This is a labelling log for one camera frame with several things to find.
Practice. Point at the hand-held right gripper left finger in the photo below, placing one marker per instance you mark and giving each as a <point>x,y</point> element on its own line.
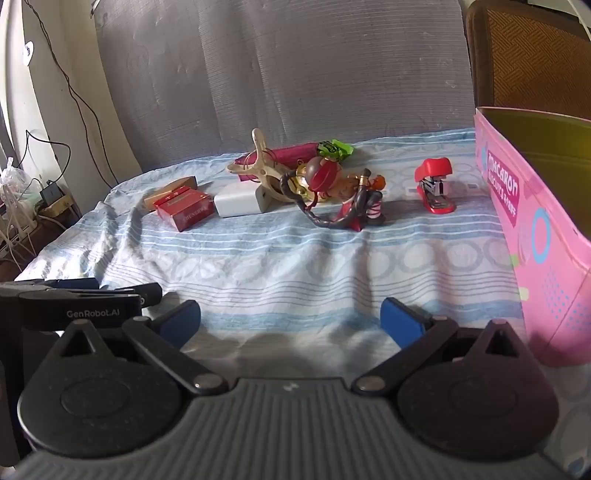
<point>178,323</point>

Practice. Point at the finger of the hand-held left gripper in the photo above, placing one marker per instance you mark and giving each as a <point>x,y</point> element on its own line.
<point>138,295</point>
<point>74,284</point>

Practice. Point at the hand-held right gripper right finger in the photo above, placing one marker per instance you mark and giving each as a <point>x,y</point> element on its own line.
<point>401,323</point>

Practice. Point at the red cigarette box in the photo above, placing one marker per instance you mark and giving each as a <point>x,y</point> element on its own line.
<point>184,207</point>

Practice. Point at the white charger adapter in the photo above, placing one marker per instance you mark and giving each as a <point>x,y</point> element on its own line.
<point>238,201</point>

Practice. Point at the pink cardboard box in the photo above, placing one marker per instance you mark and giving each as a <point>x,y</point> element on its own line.
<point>545,258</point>

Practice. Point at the pirate toy figurine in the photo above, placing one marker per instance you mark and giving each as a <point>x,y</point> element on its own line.
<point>328,177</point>

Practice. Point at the magenta wallet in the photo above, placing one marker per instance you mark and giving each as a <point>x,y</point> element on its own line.
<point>286,154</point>

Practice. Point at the small wooden stand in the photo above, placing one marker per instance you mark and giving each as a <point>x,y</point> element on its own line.
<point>60,208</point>

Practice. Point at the black power adapter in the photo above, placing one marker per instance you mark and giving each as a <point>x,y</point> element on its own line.
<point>51,194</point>

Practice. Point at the brown cardboard box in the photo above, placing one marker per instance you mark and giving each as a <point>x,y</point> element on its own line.
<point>171,187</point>

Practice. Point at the blue striped bedsheet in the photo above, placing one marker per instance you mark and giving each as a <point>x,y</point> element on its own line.
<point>277,267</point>

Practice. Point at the clear plastic bag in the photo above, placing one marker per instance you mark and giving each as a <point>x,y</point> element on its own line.
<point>11,177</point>

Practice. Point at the red stapler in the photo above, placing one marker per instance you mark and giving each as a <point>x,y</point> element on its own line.
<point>431,170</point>

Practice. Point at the beige plastic clip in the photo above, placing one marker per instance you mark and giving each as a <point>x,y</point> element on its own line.
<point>261,173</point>

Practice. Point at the green toy piece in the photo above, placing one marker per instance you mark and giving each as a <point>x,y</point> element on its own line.
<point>334,147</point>

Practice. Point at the grey upholstered headboard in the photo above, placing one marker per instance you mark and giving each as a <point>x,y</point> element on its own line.
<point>277,69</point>

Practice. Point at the wooden chair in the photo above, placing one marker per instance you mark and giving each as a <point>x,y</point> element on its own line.
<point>521,55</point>

